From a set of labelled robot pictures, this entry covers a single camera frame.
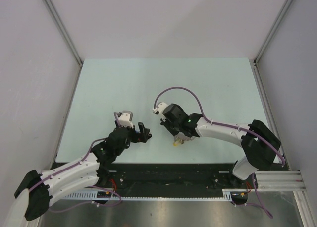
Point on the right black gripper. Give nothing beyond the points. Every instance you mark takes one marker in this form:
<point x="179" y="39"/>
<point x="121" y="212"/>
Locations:
<point x="166" y="123"/>

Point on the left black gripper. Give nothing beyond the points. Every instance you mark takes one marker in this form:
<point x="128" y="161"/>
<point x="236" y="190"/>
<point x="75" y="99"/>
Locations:
<point x="137" y="137"/>

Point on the metal disc keyring holder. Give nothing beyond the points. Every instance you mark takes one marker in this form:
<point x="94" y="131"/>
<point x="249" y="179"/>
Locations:
<point x="183" y="139"/>

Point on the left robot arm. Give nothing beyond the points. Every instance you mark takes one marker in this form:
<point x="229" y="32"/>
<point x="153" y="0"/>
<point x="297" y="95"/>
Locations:
<point x="91" y="170"/>

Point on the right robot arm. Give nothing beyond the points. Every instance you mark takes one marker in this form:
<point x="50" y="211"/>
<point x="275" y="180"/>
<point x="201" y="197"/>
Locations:
<point x="259" y="144"/>

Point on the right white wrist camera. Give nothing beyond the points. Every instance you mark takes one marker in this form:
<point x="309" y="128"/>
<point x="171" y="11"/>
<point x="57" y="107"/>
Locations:
<point x="159" y="109"/>

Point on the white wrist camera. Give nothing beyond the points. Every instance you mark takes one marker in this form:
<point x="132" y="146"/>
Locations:
<point x="159" y="109"/>
<point x="124" y="118"/>

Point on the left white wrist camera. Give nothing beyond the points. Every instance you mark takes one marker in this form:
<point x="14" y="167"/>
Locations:
<point x="124" y="118"/>

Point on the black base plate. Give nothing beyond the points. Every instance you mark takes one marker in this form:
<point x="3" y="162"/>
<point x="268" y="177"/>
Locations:
<point x="171" y="180"/>

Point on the white cable duct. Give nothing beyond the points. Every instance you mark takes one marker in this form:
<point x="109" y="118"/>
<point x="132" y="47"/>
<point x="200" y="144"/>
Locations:
<point x="91" y="195"/>

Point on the left aluminium frame post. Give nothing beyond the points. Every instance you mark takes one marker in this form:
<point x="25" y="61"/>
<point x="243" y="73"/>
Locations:
<point x="51" y="8"/>

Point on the aluminium frame post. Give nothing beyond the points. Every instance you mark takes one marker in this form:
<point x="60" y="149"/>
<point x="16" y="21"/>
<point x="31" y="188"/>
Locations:
<point x="51" y="8"/>
<point x="275" y="26"/>

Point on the right aluminium frame post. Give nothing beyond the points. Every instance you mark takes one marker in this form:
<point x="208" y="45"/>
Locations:
<point x="275" y="26"/>

